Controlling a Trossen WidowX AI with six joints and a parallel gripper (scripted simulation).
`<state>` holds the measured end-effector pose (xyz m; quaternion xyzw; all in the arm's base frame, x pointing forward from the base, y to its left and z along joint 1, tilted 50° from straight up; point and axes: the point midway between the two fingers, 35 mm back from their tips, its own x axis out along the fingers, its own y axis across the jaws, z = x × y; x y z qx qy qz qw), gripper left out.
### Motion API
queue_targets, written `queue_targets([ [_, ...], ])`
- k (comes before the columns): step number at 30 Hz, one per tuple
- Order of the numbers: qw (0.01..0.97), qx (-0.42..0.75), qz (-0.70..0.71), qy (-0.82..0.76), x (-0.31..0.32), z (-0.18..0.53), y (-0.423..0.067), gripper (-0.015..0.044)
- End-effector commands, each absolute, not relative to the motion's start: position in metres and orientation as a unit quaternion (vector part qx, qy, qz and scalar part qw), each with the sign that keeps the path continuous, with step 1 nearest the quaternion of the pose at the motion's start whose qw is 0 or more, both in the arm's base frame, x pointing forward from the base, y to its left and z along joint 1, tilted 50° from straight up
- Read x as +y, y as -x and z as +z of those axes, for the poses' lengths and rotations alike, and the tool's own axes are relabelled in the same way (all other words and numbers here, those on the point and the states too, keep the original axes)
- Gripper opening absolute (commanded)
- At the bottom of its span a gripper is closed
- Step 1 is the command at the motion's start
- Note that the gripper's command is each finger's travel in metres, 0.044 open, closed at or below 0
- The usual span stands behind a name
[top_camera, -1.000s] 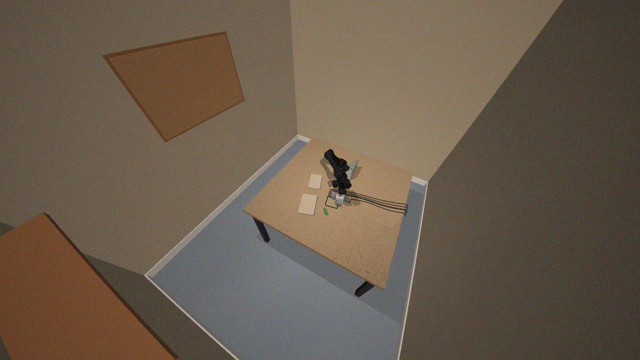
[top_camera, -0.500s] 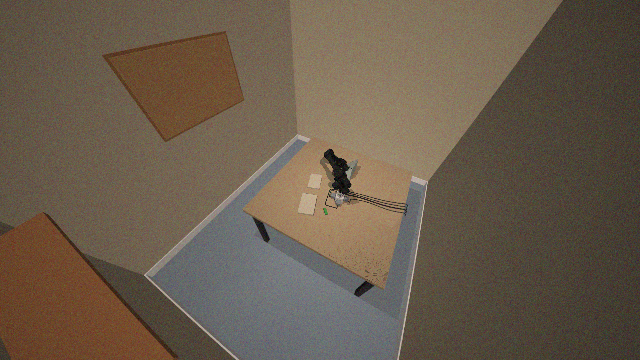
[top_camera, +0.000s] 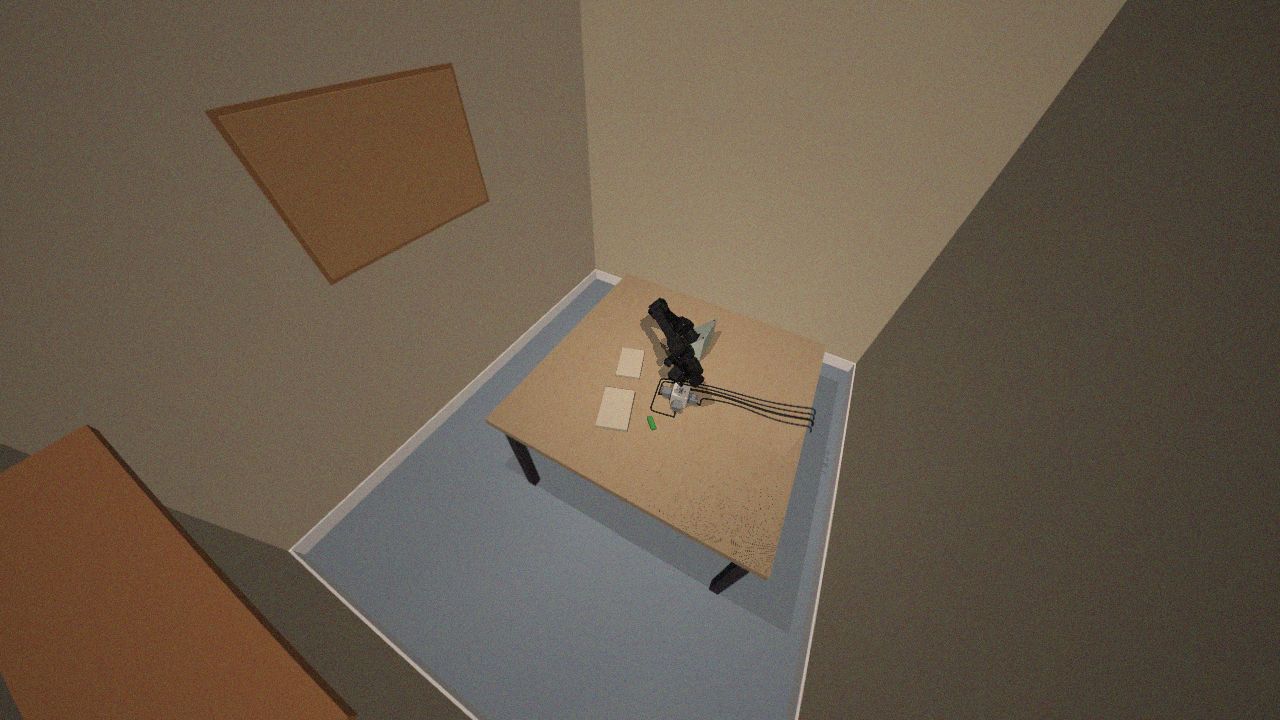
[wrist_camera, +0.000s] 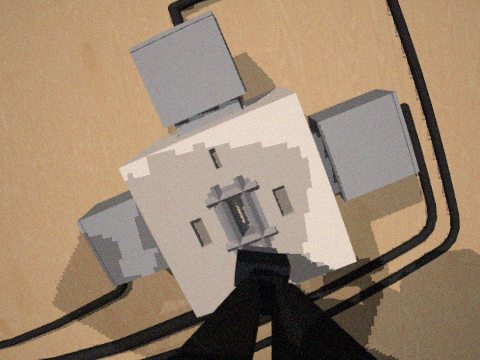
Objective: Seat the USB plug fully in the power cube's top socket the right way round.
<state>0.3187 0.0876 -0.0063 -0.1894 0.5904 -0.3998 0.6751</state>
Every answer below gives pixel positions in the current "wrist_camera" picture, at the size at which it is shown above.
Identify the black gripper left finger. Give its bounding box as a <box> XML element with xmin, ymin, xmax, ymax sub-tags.
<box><xmin>168</xmin><ymin>277</ymin><xmax>263</xmax><ymax>360</ymax></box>

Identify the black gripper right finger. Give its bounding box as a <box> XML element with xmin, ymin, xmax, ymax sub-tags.
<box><xmin>271</xmin><ymin>281</ymin><xmax>377</xmax><ymax>360</ymax></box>

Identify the white cube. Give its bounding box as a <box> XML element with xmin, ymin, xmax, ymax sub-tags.
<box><xmin>43</xmin><ymin>87</ymin><xmax>357</xmax><ymax>360</ymax></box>

